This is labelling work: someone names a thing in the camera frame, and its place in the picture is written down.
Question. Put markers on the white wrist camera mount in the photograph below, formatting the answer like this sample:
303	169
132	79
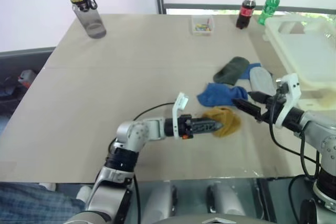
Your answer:
178	103
291	90

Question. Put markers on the dark curved robot panel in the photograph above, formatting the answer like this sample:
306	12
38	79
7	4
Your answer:
183	220

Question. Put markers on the cola bottle red cap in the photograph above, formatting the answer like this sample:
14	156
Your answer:
245	11

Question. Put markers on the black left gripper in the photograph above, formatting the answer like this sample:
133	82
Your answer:
186	127

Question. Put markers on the black table frame bar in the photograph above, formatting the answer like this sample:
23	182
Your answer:
263	203

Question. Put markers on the small clear plastic box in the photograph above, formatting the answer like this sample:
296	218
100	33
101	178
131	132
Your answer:
202	26

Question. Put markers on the white rounded object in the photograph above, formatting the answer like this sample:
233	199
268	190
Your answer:
84	193

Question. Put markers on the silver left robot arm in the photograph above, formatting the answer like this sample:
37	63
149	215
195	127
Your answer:
131	134

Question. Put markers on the dark green sock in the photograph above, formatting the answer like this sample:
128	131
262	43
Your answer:
232	72

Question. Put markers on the grey sports bottle black lid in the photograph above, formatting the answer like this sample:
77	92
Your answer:
90	19

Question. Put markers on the red and grey tool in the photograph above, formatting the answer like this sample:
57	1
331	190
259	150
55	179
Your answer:
26	77

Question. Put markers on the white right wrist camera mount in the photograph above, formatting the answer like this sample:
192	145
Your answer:
291	90

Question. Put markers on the pale grey-blue sock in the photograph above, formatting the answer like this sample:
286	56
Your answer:
261	79

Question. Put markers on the green soda bottle yellow cap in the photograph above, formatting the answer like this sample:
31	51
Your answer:
269	7

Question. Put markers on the dark grey partition panel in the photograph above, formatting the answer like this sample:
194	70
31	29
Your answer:
23	56

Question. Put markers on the white plastic bin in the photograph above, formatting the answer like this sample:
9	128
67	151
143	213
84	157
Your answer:
307	51

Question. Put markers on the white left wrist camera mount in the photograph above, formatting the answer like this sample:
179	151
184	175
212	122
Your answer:
178	103

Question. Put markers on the blue sock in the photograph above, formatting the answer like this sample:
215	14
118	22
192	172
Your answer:
248	70
220	94

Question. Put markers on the dark grey window frame rail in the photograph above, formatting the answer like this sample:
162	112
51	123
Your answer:
223	6

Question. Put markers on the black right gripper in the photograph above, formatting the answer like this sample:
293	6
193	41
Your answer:
271	110

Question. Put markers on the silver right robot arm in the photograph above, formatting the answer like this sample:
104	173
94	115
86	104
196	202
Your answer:
320	134

